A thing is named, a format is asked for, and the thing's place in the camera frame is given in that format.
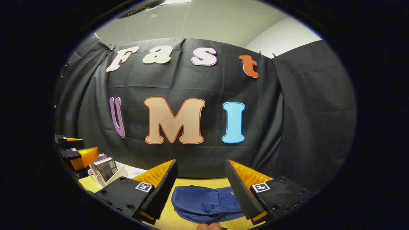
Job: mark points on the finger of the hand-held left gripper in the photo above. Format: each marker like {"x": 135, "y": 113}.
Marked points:
{"x": 72, "y": 143}
{"x": 83, "y": 156}

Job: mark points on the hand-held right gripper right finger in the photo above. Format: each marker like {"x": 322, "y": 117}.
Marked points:
{"x": 241, "y": 198}

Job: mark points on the black backdrop cloth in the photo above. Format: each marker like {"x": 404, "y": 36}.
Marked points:
{"x": 191, "y": 83}

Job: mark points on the grey cover book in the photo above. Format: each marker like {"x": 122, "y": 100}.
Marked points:
{"x": 107, "y": 169}

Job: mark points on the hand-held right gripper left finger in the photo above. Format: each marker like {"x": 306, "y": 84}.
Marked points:
{"x": 163, "y": 195}

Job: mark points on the blue schoolbag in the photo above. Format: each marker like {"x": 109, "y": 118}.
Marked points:
{"x": 204, "y": 203}

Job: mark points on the white bookshelf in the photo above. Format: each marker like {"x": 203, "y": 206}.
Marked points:
{"x": 123, "y": 171}

